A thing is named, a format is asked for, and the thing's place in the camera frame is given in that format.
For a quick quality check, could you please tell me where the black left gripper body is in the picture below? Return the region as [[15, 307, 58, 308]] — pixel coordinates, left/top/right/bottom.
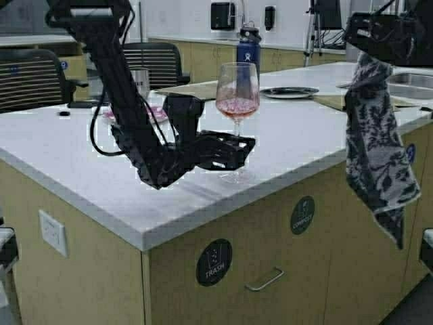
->
[[162, 130, 233, 176]]

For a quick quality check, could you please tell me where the tan placemat far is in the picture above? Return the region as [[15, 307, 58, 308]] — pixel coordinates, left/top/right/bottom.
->
[[156, 81, 218, 101]]

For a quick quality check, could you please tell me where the robot base right corner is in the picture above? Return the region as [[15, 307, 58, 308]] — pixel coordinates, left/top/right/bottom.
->
[[419, 228, 433, 273]]

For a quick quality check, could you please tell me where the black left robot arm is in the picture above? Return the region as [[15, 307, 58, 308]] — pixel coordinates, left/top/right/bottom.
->
[[45, 1, 256, 190]]

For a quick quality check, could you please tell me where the pink spill on counter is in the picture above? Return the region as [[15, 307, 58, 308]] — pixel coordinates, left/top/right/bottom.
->
[[102, 106, 168, 123]]

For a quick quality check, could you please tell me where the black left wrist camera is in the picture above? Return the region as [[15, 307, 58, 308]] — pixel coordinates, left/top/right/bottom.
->
[[163, 93, 205, 144]]

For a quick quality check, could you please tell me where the blue insulated water bottle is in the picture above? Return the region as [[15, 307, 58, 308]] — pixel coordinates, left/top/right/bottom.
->
[[236, 24, 262, 83]]

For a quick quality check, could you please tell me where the island side power outlet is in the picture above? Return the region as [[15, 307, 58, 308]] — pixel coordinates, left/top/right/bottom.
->
[[38, 210, 68, 258]]

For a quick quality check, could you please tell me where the camera tripod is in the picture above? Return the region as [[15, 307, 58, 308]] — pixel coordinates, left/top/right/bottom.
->
[[304, 0, 323, 67]]

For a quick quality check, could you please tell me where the dark round plate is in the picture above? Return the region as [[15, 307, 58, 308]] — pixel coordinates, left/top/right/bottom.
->
[[260, 87, 319, 100]]

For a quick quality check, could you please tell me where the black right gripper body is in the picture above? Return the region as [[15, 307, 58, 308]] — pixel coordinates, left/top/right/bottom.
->
[[344, 12, 419, 66]]

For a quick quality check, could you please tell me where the tan placemat near plate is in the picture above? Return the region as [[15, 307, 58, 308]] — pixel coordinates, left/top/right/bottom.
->
[[311, 95, 417, 112]]

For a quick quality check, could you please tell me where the wine glass with pink liquid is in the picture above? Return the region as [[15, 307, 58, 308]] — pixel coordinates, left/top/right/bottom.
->
[[214, 62, 260, 185]]

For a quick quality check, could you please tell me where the trash drawer metal handle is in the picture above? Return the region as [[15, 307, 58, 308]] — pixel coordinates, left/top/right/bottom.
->
[[244, 267, 286, 293]]

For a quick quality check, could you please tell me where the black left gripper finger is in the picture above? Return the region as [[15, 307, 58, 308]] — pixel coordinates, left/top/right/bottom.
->
[[216, 132, 256, 149], [211, 148, 252, 171]]

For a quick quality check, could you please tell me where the black paper towel dispenser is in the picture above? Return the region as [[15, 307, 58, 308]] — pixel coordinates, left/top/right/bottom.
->
[[210, 2, 235, 30]]

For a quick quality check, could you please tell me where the robot base left corner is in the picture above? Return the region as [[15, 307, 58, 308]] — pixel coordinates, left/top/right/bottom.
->
[[1, 217, 19, 324]]

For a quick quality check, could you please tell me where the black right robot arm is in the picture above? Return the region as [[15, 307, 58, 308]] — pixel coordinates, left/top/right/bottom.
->
[[344, 1, 432, 68]]

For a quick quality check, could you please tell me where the round compost label sticker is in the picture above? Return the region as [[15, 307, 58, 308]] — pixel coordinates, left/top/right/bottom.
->
[[290, 196, 315, 235]]

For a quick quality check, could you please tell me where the round trash label sticker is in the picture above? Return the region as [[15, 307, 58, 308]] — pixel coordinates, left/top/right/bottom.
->
[[196, 238, 233, 287]]

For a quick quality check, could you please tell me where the island stainless sink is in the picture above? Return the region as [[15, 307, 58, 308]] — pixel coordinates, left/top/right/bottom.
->
[[387, 72, 432, 100]]

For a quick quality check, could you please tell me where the black mesh office chair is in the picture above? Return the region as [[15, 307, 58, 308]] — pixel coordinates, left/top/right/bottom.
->
[[1, 48, 89, 114]]

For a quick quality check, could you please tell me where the black flat device on counter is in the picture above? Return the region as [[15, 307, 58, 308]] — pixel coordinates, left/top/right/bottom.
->
[[67, 101, 110, 109]]

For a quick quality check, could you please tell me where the grey floral patterned cloth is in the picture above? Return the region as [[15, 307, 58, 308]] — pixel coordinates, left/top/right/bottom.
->
[[345, 52, 421, 249]]

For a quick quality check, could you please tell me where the black wall soap dispenser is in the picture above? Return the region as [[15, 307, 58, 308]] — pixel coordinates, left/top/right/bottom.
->
[[265, 5, 276, 31]]

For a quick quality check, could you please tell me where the blue recycle label sticker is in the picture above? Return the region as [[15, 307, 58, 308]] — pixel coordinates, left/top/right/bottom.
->
[[406, 144, 417, 165]]

